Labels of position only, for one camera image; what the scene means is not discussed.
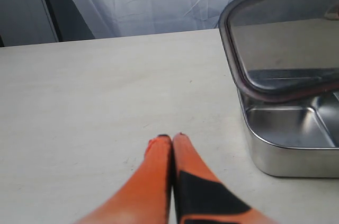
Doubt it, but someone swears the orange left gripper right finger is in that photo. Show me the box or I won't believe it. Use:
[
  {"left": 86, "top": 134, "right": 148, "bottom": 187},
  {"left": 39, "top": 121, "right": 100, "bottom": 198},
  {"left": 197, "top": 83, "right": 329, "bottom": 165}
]
[{"left": 173, "top": 133, "right": 265, "bottom": 223}]

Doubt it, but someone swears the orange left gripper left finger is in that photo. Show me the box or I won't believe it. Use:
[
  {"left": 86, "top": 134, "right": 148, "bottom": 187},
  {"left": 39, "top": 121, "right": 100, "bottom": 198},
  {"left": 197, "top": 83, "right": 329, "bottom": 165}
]
[{"left": 77, "top": 135, "right": 172, "bottom": 223}]

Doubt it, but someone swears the dark transparent box lid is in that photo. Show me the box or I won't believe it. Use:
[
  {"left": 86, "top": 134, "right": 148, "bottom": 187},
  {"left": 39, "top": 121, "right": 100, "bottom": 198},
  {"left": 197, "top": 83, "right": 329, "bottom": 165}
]
[{"left": 219, "top": 0, "right": 338, "bottom": 103}]

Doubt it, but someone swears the stainless steel lunch box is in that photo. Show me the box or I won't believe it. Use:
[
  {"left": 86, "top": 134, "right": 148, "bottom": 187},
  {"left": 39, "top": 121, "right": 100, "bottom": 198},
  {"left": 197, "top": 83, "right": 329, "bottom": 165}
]
[{"left": 237, "top": 86, "right": 339, "bottom": 177}]

